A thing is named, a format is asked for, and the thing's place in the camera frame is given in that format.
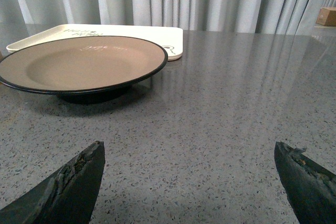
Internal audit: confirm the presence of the brown cardboard box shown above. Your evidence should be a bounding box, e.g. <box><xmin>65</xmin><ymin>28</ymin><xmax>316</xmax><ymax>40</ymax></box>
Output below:
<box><xmin>316</xmin><ymin>7</ymin><xmax>336</xmax><ymax>26</ymax></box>

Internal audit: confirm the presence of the tan plate with black rim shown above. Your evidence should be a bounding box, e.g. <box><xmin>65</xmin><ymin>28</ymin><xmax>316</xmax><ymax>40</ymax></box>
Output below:
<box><xmin>1</xmin><ymin>36</ymin><xmax>168</xmax><ymax>104</ymax></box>

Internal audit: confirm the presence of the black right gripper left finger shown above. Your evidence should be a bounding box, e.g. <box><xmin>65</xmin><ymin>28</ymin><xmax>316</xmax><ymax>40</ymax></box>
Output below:
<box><xmin>1</xmin><ymin>141</ymin><xmax>105</xmax><ymax>223</ymax></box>

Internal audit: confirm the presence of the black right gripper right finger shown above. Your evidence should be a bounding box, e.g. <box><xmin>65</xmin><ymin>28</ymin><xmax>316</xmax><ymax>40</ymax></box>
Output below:
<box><xmin>274</xmin><ymin>142</ymin><xmax>335</xmax><ymax>223</ymax></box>

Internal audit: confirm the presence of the white rectangular tray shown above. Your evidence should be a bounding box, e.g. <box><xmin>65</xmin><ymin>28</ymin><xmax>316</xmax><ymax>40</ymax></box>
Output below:
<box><xmin>6</xmin><ymin>24</ymin><xmax>183</xmax><ymax>61</ymax></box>

